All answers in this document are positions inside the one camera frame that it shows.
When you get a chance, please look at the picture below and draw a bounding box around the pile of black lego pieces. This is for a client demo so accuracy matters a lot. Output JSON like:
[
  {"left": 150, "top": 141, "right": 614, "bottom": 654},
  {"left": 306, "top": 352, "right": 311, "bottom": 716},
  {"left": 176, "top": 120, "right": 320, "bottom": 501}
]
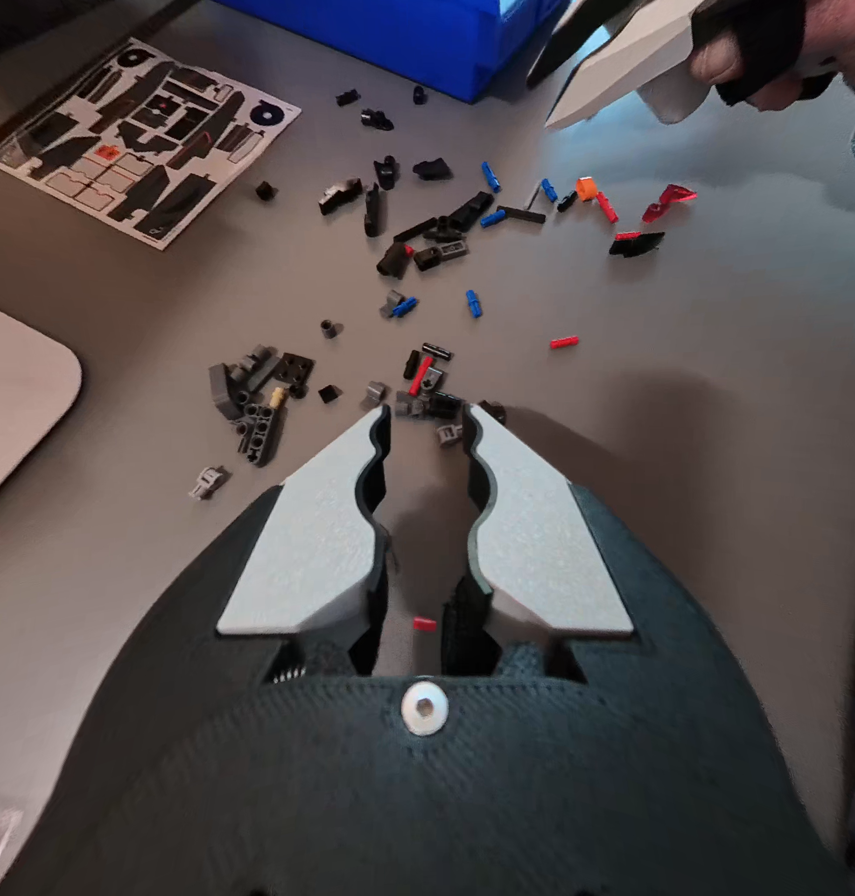
[{"left": 316, "top": 84, "right": 580, "bottom": 281}]

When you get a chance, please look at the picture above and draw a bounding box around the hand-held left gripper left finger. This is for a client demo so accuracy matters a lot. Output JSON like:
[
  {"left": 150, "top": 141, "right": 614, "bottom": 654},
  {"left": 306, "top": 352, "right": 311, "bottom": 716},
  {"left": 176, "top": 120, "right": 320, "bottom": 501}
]
[{"left": 215, "top": 405, "right": 395, "bottom": 673}]

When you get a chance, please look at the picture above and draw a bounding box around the dark grey angled lego beam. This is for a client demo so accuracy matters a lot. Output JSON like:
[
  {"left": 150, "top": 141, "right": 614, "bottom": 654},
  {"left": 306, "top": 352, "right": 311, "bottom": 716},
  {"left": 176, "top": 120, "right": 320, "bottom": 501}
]
[{"left": 236, "top": 397, "right": 291, "bottom": 467}]

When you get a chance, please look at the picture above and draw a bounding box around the blue storage bin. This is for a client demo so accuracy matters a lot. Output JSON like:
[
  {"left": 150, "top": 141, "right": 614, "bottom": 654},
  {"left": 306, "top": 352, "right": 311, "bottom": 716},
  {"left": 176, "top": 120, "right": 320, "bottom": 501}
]
[{"left": 211, "top": 0, "right": 571, "bottom": 105}]

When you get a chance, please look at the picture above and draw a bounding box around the black and red lego wedge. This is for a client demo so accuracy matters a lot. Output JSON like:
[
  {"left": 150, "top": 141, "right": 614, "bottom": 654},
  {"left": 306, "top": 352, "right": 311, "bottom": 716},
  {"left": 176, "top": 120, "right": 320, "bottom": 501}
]
[{"left": 606, "top": 227, "right": 668, "bottom": 261}]

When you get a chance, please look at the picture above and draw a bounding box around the lego sticker sheet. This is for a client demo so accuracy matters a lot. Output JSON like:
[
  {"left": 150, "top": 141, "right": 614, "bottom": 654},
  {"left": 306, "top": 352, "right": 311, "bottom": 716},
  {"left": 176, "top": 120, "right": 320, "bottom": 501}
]
[{"left": 0, "top": 37, "right": 304, "bottom": 252}]

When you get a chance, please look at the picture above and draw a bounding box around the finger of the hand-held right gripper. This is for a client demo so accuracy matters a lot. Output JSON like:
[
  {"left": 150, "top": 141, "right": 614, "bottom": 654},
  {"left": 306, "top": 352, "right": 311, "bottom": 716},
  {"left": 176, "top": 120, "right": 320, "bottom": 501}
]
[
  {"left": 544, "top": 12, "right": 711, "bottom": 131},
  {"left": 523, "top": 0, "right": 652, "bottom": 88}
]

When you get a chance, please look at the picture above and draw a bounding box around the transparent red lego piece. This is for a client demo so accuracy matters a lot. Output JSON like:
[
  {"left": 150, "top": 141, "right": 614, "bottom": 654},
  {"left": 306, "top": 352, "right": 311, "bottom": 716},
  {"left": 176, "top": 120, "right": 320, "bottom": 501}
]
[{"left": 639, "top": 181, "right": 699, "bottom": 226}]

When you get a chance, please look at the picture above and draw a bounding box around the dark grey curved lego brick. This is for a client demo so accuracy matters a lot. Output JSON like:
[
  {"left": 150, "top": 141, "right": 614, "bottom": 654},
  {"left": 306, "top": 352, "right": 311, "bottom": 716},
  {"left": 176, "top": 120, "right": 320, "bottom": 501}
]
[{"left": 211, "top": 360, "right": 258, "bottom": 421}]

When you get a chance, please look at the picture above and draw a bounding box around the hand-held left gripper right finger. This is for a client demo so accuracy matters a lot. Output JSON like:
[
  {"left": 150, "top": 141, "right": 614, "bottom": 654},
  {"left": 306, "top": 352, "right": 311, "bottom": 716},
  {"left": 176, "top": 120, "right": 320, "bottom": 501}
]
[{"left": 445, "top": 404, "right": 634, "bottom": 673}]

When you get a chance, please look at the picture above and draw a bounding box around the person's right hand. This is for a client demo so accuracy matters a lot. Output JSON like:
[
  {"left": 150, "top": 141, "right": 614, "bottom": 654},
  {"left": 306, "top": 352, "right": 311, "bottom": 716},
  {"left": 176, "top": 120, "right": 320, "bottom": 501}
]
[{"left": 687, "top": 0, "right": 855, "bottom": 116}]

